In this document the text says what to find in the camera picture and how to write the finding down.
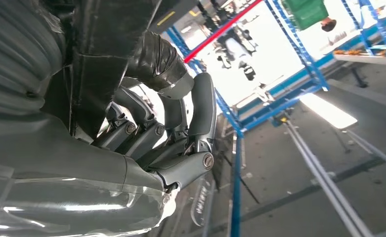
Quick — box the blue wheeled rack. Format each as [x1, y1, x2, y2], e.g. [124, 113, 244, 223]
[340, 0, 386, 60]

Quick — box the clear acrylic text sign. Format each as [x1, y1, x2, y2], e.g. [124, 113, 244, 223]
[190, 176, 214, 227]

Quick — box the blue metal shelf rack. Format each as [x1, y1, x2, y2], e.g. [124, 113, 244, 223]
[165, 0, 331, 237]

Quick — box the black case yellow mark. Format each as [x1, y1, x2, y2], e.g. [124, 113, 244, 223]
[148, 0, 201, 34]

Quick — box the red barrier belt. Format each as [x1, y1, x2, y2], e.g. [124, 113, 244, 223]
[183, 0, 263, 63]

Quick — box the green plastic bin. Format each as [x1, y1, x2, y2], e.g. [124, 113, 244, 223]
[283, 0, 330, 32]

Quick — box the grey metal rail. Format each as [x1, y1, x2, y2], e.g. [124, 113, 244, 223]
[283, 121, 374, 237]

